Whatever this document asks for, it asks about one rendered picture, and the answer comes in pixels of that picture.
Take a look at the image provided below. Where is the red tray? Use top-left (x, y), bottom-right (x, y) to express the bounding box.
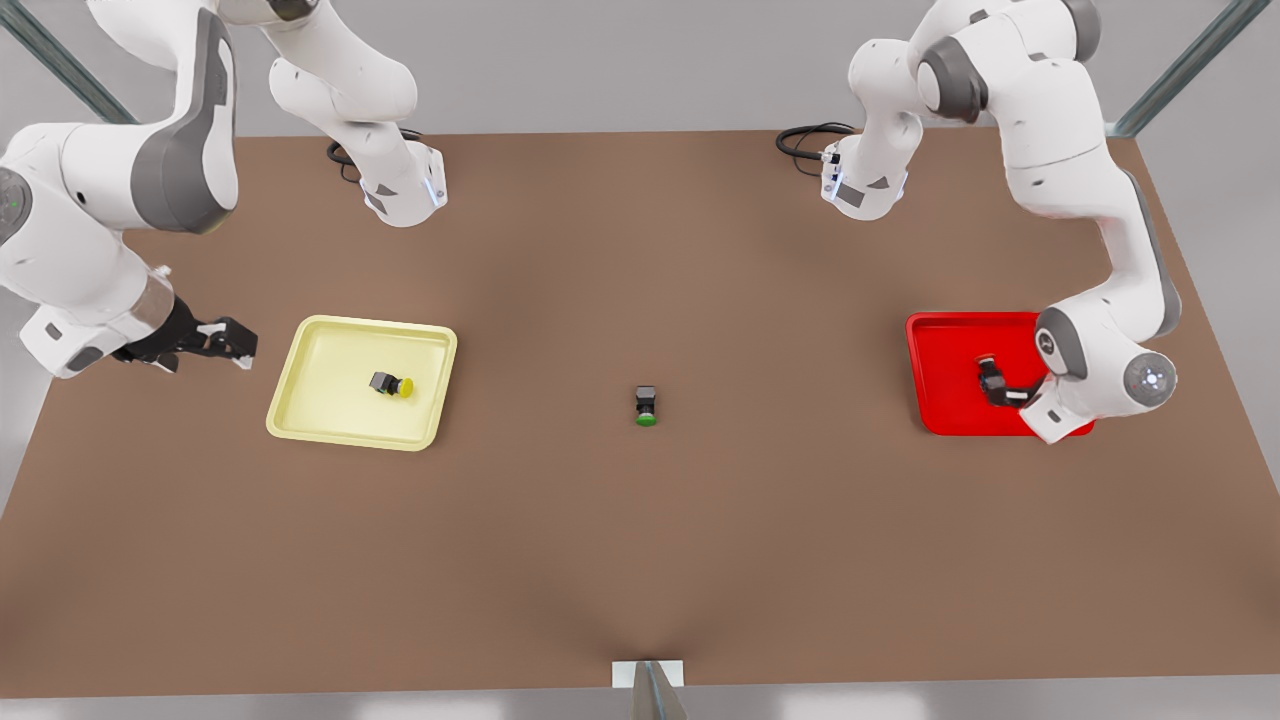
top-left (905, 311), bottom-right (1096, 439)

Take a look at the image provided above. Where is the black cable loop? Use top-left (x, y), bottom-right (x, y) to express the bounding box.
top-left (326, 127), bottom-right (426, 187)
top-left (775, 122), bottom-right (858, 180)

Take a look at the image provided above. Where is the silver frame post with white foot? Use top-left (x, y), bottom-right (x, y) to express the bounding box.
top-left (612, 659), bottom-right (690, 720)

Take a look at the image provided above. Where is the pale yellow tray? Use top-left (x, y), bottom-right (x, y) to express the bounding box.
top-left (265, 314), bottom-right (459, 453)

